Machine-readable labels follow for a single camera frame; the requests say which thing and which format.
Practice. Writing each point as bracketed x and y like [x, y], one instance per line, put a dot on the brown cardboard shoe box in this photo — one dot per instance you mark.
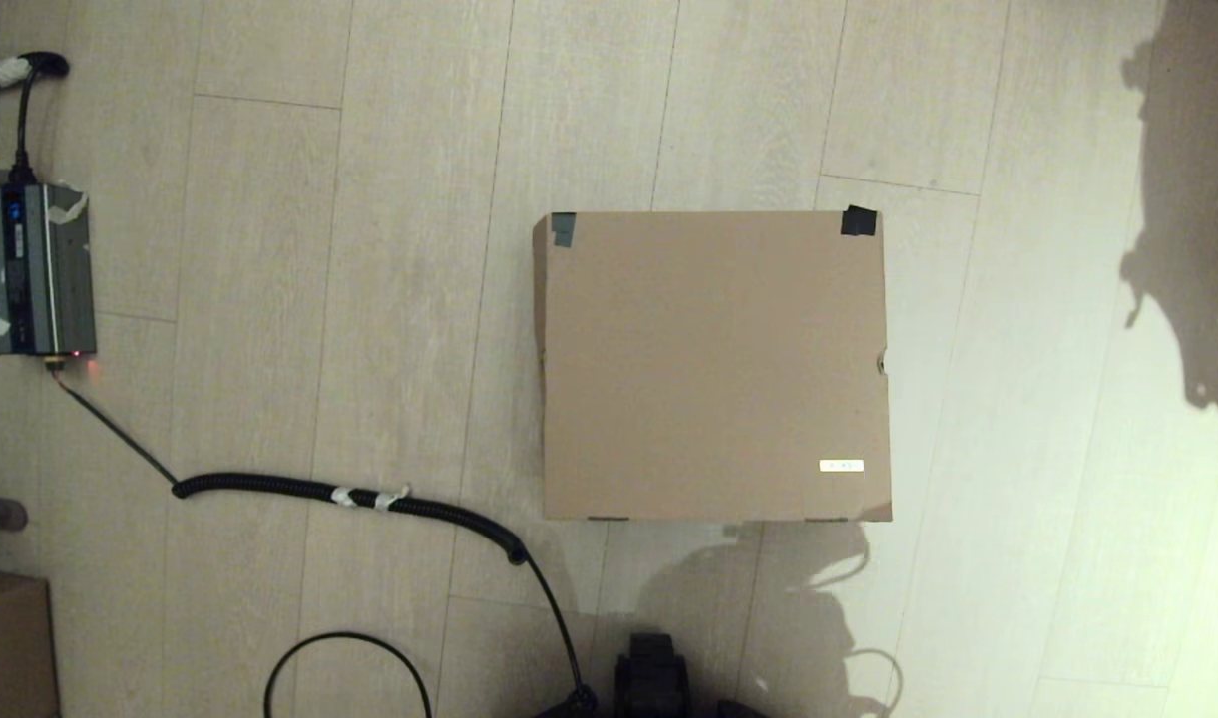
[713, 369]

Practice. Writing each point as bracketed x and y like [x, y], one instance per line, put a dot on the black grey robot base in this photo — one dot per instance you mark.
[650, 678]

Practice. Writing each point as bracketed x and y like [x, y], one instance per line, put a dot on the small brown cardboard box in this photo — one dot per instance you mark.
[10, 648]

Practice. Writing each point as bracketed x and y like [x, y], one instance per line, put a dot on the grey power supply unit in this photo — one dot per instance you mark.
[40, 269]

